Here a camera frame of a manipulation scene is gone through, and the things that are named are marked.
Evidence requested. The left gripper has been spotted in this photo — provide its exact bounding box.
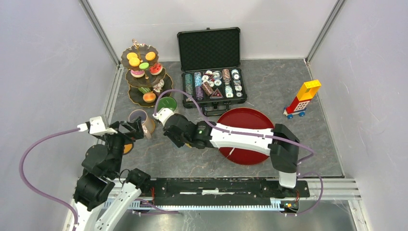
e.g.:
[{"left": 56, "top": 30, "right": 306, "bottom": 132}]
[{"left": 98, "top": 115, "right": 144, "bottom": 174}]

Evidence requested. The orange black coaster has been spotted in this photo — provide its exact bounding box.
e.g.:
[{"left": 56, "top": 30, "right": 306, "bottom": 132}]
[{"left": 123, "top": 144, "right": 134, "bottom": 155}]

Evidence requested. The beige purple mug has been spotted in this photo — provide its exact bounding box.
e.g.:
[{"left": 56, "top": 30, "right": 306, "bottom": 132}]
[{"left": 128, "top": 109, "right": 152, "bottom": 139}]

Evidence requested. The green bowl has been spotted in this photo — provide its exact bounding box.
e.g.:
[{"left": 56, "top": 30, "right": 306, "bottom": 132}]
[{"left": 157, "top": 97, "right": 178, "bottom": 112}]

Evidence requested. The orange peach bun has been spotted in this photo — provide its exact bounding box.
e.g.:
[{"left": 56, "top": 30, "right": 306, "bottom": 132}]
[{"left": 142, "top": 92, "right": 156, "bottom": 103}]

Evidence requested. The white rectangular pastry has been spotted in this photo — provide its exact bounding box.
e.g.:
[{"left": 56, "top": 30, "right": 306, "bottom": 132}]
[{"left": 138, "top": 87, "right": 152, "bottom": 94}]

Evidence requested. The chocolate cake slice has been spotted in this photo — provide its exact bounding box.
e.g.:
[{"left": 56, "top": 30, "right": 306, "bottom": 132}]
[{"left": 153, "top": 88, "right": 164, "bottom": 97}]

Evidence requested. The white striped donut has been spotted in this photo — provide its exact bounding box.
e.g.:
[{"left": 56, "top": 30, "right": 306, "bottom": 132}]
[{"left": 153, "top": 79, "right": 165, "bottom": 92}]

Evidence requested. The pink frosted donut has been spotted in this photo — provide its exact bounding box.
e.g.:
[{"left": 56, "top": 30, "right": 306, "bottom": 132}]
[{"left": 130, "top": 70, "right": 145, "bottom": 78}]

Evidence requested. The red round tray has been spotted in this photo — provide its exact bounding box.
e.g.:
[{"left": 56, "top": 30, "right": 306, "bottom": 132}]
[{"left": 217, "top": 107, "right": 275, "bottom": 165}]

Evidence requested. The green macaron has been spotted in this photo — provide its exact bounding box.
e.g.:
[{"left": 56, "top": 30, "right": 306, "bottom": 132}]
[{"left": 139, "top": 62, "right": 150, "bottom": 70}]

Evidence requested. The red frosted donut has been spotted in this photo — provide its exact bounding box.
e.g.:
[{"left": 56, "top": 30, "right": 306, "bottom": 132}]
[{"left": 149, "top": 63, "right": 163, "bottom": 76}]

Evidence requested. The orange round biscuit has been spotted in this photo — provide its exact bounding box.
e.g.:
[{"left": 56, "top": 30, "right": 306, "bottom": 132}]
[{"left": 128, "top": 57, "right": 140, "bottom": 67}]

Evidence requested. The orange waffle biscuit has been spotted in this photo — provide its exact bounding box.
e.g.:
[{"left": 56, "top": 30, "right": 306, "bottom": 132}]
[{"left": 126, "top": 52, "right": 138, "bottom": 60}]

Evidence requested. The yellow round cookie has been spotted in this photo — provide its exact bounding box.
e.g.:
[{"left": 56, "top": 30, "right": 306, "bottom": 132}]
[{"left": 145, "top": 51, "right": 156, "bottom": 61}]

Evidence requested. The woven coaster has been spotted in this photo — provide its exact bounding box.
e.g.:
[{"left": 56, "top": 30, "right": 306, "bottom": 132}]
[{"left": 149, "top": 118, "right": 156, "bottom": 134}]

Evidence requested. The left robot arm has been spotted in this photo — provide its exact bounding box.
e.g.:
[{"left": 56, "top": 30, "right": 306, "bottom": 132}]
[{"left": 73, "top": 116, "right": 151, "bottom": 231}]

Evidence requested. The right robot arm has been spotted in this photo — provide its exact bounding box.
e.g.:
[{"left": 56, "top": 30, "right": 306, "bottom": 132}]
[{"left": 154, "top": 109, "right": 300, "bottom": 196}]

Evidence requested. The three-tier dessert stand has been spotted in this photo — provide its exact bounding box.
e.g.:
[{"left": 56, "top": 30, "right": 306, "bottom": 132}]
[{"left": 121, "top": 39, "right": 174, "bottom": 107}]

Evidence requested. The black poker chip case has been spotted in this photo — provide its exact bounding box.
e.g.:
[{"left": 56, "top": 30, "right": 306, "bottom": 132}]
[{"left": 177, "top": 27, "right": 247, "bottom": 116}]

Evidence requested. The toy block tower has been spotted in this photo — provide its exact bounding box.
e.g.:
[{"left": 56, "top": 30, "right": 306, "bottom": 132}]
[{"left": 283, "top": 79, "right": 321, "bottom": 119}]

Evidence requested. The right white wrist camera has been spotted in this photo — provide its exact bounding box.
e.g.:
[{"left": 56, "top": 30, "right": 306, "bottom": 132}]
[{"left": 153, "top": 108, "right": 175, "bottom": 126}]

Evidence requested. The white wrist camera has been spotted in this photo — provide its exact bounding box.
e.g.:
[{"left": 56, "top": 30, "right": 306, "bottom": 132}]
[
  {"left": 153, "top": 108, "right": 175, "bottom": 126},
  {"left": 77, "top": 115, "right": 118, "bottom": 136}
]

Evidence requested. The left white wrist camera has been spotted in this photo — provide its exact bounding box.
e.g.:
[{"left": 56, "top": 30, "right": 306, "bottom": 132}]
[{"left": 77, "top": 115, "right": 118, "bottom": 136}]

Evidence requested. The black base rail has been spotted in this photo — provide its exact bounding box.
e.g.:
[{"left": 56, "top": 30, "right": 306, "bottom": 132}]
[{"left": 120, "top": 169, "right": 310, "bottom": 214}]

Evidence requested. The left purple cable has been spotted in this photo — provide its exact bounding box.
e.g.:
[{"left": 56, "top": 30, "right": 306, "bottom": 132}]
[{"left": 18, "top": 127, "right": 181, "bottom": 231}]

